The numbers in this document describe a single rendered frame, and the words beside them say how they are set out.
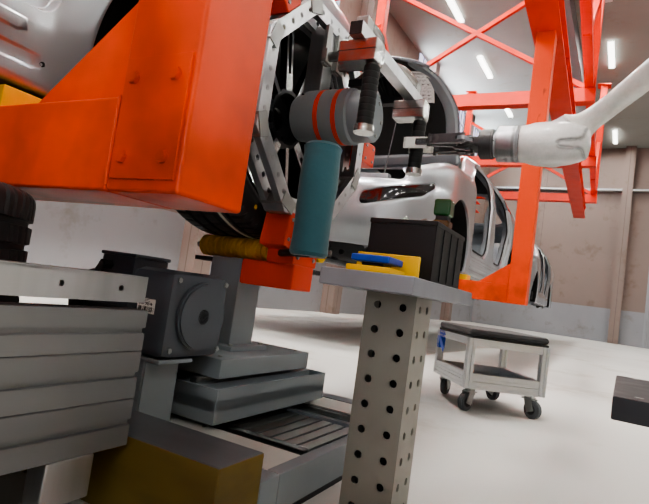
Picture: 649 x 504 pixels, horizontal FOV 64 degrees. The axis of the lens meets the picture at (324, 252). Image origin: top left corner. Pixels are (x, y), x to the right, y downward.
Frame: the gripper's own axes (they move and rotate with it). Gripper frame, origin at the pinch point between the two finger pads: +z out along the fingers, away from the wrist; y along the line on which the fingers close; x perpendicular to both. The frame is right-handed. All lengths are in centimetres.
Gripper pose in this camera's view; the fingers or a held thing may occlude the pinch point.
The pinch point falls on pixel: (418, 144)
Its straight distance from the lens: 146.1
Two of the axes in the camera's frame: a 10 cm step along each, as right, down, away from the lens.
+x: 1.4, -9.9, 0.7
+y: 4.6, 1.3, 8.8
